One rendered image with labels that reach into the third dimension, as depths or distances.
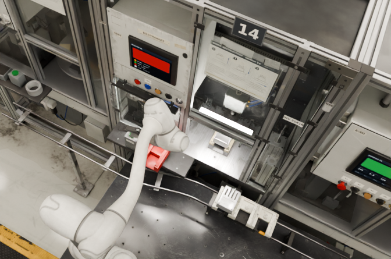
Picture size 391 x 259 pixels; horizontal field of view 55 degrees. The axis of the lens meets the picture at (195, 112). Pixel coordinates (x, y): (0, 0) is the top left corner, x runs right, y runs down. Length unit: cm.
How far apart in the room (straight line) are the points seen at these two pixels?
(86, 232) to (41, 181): 187
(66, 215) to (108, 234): 17
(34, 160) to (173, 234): 155
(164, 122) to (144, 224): 86
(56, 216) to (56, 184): 176
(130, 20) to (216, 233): 136
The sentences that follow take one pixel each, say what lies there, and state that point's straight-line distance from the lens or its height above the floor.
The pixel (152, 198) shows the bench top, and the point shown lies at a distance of 244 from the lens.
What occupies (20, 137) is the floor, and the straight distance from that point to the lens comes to 361.
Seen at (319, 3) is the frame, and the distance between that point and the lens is 164.
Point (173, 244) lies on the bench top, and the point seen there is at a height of 68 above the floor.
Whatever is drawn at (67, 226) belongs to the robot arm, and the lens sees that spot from 155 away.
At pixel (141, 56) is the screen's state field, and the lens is 177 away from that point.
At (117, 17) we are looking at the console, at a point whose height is 180.
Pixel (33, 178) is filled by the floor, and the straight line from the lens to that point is 338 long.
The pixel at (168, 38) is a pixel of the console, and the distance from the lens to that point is 162.
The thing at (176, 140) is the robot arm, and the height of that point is 143.
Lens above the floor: 295
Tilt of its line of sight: 55 degrees down
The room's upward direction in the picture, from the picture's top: 10 degrees clockwise
